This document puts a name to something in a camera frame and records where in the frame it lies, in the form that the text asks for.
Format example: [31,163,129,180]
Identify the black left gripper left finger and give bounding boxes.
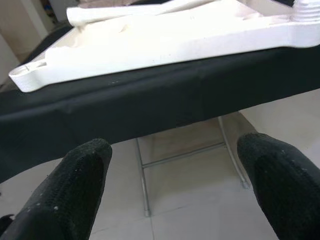
[0,137,113,240]

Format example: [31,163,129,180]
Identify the metal folding table frame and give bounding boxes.
[136,116,251,217]

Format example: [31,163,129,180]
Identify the black tablecloth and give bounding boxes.
[0,0,320,185]

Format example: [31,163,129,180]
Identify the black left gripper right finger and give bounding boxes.
[236,133,320,240]

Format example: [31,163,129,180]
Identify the white plastic table leg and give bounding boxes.
[291,0,320,25]
[66,0,210,28]

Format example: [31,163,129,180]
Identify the white plastic children table top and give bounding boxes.
[8,0,320,93]

